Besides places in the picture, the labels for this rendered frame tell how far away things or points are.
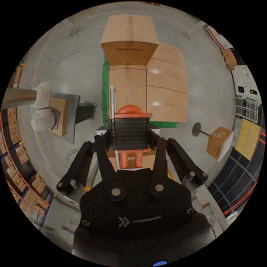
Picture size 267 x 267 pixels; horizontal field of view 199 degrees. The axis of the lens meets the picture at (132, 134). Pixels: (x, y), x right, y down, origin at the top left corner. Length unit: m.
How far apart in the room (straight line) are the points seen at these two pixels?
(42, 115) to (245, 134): 7.87
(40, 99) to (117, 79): 0.72
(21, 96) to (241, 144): 7.87
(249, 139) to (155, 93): 7.03
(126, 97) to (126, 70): 0.32
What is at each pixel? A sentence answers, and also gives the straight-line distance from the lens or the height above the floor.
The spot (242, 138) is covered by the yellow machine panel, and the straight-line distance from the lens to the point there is 7.25.
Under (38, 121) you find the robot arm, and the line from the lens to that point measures 0.71.
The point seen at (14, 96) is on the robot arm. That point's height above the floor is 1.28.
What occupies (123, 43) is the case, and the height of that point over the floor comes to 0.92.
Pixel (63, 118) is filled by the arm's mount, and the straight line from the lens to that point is 0.82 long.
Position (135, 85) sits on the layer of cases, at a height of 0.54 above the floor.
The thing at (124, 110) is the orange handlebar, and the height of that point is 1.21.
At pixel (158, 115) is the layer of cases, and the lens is 0.91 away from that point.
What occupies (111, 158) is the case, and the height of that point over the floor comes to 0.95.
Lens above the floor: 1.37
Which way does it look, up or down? 69 degrees down
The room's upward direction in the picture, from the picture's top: 168 degrees clockwise
